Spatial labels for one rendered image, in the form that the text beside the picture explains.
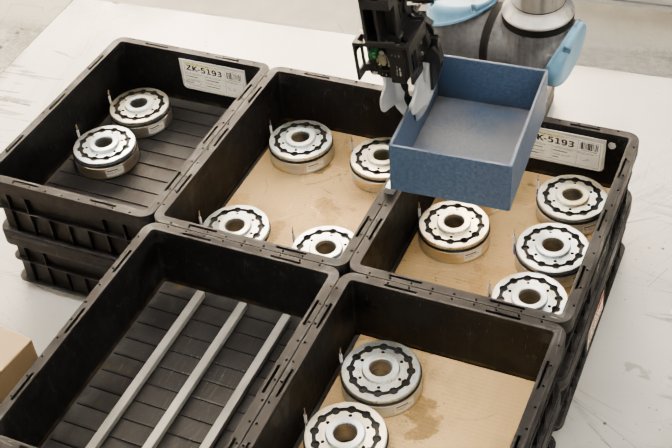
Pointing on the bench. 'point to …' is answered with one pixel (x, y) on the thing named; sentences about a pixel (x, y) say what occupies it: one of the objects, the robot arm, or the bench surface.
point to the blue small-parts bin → (471, 134)
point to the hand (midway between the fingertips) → (414, 107)
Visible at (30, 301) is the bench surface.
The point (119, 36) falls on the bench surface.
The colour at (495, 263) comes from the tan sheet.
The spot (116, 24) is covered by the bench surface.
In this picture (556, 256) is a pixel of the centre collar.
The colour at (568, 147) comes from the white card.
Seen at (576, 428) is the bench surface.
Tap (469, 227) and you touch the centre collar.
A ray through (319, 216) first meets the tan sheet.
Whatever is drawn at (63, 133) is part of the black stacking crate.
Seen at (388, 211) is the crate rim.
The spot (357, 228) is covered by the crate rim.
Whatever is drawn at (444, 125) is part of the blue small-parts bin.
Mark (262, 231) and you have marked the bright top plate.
